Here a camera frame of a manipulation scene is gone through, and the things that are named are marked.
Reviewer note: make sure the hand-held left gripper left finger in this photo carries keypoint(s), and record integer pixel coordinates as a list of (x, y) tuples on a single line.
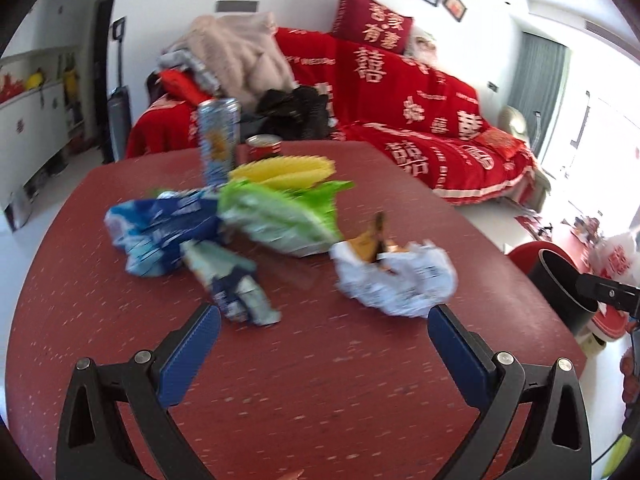
[(192, 355)]

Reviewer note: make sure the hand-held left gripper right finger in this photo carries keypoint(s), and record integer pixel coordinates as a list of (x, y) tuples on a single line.
[(457, 355)]

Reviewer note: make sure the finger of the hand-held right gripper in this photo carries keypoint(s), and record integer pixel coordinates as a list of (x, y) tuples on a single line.
[(610, 292)]

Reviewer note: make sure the black trash bin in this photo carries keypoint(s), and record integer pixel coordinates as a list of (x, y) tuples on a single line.
[(555, 290)]

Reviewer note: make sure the small blue-white wrapper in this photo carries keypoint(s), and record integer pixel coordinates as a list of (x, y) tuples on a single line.
[(225, 280)]

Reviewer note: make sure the yellow foam fruit net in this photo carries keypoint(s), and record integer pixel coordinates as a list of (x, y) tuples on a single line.
[(285, 170)]

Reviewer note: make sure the person's right hand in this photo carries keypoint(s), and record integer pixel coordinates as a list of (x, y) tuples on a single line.
[(626, 375)]

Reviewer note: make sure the white plastic bag red print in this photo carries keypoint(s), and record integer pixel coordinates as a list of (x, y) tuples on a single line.
[(620, 260)]

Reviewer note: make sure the crumpled white plastic wrapper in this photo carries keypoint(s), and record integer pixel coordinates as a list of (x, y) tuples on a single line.
[(400, 285)]

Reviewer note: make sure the blue snack packet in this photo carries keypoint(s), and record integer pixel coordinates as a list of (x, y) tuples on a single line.
[(155, 225)]

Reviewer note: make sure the green snack packet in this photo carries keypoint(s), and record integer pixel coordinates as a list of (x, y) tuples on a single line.
[(270, 215)]

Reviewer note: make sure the small red embroidered cushion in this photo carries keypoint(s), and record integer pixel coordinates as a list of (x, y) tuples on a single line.
[(500, 142)]

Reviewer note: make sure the beige armchair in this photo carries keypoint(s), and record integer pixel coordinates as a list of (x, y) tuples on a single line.
[(515, 120)]

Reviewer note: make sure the tall blue white can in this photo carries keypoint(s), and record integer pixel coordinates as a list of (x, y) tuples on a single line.
[(217, 145)]

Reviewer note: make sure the red cartoon face can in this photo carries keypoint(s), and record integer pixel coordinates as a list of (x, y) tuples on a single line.
[(262, 150)]

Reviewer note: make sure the green curtain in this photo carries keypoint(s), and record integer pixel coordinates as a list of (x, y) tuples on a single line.
[(540, 75)]

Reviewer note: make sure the sofa with red printed cover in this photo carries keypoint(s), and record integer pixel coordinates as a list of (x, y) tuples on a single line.
[(425, 125)]

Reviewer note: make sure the upright vacuum cleaner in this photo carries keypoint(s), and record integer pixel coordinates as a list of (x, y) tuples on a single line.
[(119, 120)]

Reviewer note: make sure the ceiling air vent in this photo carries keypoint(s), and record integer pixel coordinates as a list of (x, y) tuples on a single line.
[(602, 32)]

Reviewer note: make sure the black garment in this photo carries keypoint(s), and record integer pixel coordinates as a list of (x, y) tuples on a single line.
[(295, 110)]

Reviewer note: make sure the red folded cloth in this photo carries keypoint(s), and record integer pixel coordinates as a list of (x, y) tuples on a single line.
[(182, 85)]

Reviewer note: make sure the white cabinet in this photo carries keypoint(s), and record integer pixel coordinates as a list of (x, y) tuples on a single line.
[(30, 125)]

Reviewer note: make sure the grey folded clothes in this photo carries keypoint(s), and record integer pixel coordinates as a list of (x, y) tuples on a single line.
[(175, 57)]

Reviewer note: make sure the yellow pineapple decoration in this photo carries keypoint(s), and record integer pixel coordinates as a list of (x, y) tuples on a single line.
[(70, 82)]

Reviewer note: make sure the beige fluffy blanket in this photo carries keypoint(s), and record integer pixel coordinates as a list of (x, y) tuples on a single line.
[(235, 55)]

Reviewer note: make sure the white printed cushion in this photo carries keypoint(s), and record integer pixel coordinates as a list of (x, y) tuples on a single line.
[(425, 47)]

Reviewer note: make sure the yellow toy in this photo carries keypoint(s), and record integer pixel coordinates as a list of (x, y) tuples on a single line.
[(36, 81)]

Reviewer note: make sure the red coral decoration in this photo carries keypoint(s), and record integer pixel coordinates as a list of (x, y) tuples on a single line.
[(11, 87)]

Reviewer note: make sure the large red printed cushion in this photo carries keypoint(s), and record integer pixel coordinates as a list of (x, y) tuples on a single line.
[(372, 20)]

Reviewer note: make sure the small brown picture frame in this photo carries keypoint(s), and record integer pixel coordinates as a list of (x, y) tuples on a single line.
[(455, 6)]

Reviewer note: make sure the grey wall panel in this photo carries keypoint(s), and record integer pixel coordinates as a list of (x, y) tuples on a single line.
[(237, 6)]

